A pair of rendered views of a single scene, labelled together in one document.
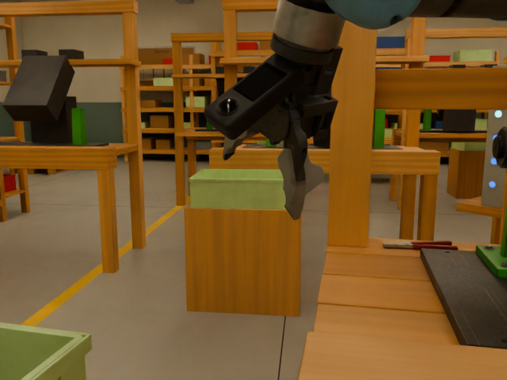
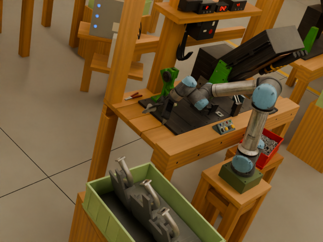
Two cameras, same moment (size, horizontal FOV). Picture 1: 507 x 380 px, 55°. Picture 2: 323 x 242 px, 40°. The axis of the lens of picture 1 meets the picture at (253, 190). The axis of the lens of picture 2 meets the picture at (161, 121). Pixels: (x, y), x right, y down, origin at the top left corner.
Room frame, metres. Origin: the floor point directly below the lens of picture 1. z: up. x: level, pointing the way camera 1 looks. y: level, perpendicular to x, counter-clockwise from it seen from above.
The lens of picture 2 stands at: (-0.43, 1.87, 2.49)
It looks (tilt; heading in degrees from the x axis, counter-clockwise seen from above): 33 degrees down; 298
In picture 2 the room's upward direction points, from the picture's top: 17 degrees clockwise
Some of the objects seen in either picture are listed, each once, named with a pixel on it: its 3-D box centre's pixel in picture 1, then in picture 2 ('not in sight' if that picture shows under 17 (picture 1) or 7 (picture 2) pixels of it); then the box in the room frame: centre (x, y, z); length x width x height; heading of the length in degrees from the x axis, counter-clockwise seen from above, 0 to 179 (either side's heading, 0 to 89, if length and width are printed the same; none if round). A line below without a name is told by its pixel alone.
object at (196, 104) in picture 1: (194, 108); not in sight; (10.36, 1.26, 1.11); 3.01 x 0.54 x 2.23; 84
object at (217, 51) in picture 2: not in sight; (214, 70); (0.77, -0.98, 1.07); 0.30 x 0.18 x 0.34; 79
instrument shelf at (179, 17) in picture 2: not in sight; (211, 9); (0.91, -0.90, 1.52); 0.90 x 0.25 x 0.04; 79
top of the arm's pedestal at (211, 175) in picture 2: not in sight; (236, 181); (0.09, -0.28, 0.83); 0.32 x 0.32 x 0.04; 80
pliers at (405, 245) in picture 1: (418, 245); (132, 96); (1.04, -0.37, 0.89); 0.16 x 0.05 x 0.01; 87
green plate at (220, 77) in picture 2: not in sight; (221, 76); (0.61, -0.76, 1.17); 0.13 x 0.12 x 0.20; 79
